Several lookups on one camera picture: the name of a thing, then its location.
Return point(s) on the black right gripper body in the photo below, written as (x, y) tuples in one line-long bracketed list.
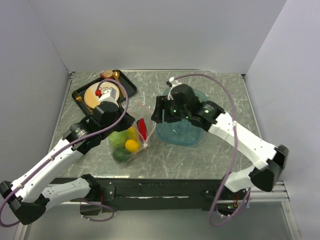
[(178, 113)]

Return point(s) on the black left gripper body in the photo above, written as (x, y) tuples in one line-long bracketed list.
[(124, 124)]

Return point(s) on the large green cabbage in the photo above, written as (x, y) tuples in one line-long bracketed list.
[(117, 139)]

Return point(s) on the yellow green mango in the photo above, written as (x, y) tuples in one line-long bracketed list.
[(131, 133)]

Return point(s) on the red chili pepper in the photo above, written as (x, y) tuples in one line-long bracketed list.
[(142, 128)]

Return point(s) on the clear zip top bag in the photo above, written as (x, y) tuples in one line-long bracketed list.
[(138, 110)]

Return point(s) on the yellow lemon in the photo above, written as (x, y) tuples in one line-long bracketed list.
[(132, 145)]

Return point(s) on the dark green avocado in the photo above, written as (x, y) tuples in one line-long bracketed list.
[(121, 155)]

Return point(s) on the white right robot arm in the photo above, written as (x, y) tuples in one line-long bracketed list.
[(268, 161)]

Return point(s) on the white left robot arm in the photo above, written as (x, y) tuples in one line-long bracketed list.
[(30, 196)]

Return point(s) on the cream orange plate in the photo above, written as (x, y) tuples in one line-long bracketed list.
[(90, 97)]

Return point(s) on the teal plastic tray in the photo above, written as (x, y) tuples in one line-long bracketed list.
[(181, 133)]

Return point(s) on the black serving tray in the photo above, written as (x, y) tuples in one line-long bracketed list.
[(130, 88)]

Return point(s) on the gold fork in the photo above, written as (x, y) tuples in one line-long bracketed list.
[(81, 103)]

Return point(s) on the orange ceramic cup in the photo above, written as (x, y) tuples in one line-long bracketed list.
[(107, 74)]

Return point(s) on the gold spoon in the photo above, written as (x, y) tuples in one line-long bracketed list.
[(116, 76)]

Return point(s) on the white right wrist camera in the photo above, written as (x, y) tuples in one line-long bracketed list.
[(172, 82)]

